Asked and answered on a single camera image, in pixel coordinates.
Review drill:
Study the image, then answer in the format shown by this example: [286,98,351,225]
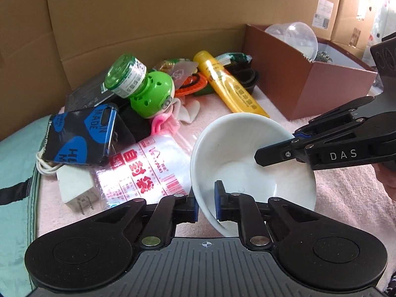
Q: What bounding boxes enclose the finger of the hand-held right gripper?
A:
[293,96,376,139]
[255,116,375,171]

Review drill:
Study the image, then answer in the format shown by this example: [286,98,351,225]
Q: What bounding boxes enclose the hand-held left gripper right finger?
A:
[214,179,329,251]

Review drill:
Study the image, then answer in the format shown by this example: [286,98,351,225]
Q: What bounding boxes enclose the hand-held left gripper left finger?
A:
[91,188,199,250]

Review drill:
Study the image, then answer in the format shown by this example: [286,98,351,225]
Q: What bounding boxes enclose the white ceramic bowl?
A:
[190,113,317,238]

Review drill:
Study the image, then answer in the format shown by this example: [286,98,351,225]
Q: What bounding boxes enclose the dark beaded scrunchie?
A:
[315,49,334,63]

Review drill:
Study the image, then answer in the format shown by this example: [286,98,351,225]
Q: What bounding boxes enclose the red-brown cardboard shoe box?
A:
[243,24,378,121]

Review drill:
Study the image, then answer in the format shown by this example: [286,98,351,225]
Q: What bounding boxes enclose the person's right hand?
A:
[373,162,396,202]

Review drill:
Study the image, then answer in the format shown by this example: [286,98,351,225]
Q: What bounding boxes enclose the pack of clear zip bags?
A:
[92,132,194,207]

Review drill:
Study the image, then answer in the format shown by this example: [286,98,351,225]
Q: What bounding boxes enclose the small cardboard carton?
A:
[330,0,385,61]

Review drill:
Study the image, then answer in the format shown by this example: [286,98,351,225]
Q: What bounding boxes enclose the pink blanket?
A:
[36,91,396,297]

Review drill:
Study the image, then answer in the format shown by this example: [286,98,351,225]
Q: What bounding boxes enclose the yellow tube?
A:
[193,50,271,118]

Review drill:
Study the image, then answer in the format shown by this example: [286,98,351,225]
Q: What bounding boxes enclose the stack of black cups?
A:
[223,63,261,95]

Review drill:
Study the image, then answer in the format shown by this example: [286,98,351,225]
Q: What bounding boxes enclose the pink and white toy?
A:
[151,97,202,134]

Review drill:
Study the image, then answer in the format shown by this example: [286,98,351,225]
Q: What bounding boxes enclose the black cloth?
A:
[117,104,153,143]

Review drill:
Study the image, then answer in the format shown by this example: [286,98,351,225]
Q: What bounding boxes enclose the green and white snack packet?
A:
[215,52,253,68]

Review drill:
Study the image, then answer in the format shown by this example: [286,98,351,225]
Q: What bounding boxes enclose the orange silicone brush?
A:
[174,72,209,97]

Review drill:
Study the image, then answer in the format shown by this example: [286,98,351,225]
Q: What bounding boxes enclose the green mosquito repellent vaporizer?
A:
[103,53,174,119]

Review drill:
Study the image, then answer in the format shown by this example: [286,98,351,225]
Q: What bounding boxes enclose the white plug charger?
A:
[57,163,101,216]

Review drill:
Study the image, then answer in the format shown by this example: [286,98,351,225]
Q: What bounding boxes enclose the black and blue phone case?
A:
[40,102,119,167]

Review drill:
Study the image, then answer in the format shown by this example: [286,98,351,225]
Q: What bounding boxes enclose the dark grey packet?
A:
[64,67,120,112]

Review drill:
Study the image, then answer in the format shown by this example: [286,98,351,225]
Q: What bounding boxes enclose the large cardboard carton with labels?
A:
[45,0,346,92]

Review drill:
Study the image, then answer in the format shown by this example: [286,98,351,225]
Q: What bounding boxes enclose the teal cloth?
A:
[0,114,52,297]

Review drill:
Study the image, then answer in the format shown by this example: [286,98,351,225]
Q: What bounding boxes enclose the plain large cardboard carton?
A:
[0,0,72,141]

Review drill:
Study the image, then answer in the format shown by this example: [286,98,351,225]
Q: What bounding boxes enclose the black hair tie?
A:
[182,74,202,88]

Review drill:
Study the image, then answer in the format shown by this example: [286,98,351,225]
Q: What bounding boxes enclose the white charger cable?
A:
[35,149,66,176]

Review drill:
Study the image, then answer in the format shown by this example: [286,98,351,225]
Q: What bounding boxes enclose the black strap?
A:
[0,179,32,207]

